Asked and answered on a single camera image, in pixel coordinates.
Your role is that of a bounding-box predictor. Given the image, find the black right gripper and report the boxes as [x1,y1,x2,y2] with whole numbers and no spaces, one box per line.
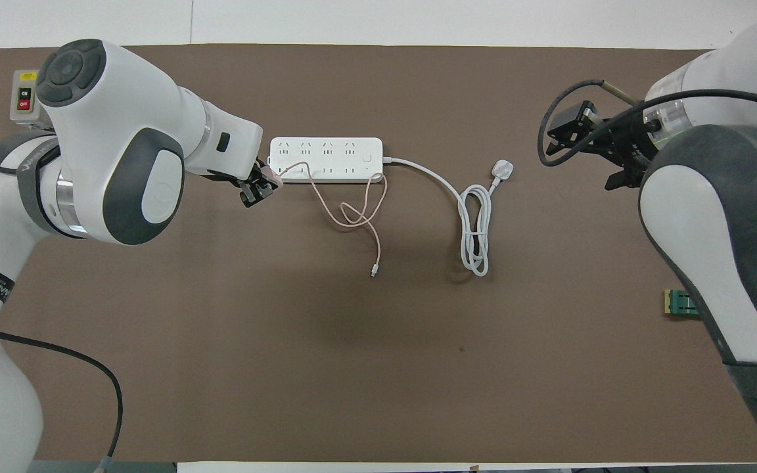
[546,99,660,192]

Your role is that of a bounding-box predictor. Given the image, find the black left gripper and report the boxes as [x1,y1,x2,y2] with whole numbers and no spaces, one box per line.
[205,158,282,210]

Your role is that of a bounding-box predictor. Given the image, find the pink charging cable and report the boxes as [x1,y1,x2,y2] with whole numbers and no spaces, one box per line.
[279,161,389,277]

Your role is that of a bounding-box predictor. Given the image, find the white power strip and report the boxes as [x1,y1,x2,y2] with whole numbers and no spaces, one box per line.
[267,137,384,183]

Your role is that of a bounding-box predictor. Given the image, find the brown table mat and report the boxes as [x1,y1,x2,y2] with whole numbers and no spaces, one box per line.
[0,43,757,464]

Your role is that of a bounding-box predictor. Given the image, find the white power cord with plug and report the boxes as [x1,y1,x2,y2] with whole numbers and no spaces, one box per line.
[382,156,516,277]

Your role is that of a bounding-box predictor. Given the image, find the grey on-off switch box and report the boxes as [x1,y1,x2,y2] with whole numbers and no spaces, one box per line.
[10,70,47,125]

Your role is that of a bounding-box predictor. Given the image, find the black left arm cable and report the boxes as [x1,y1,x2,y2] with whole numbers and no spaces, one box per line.
[0,152,123,473]

